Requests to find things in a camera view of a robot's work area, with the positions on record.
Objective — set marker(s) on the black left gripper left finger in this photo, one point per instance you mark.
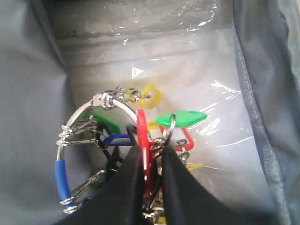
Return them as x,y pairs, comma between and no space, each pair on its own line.
119,201

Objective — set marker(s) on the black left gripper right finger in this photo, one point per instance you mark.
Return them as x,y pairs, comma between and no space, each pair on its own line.
186,202

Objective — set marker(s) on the colourful key tag bunch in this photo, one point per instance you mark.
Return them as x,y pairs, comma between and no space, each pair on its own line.
86,126

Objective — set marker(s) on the cream duffel bag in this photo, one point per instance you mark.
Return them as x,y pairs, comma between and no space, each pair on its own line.
36,98

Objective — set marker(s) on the clear plastic bag inside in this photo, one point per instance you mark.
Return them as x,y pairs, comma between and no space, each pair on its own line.
184,48

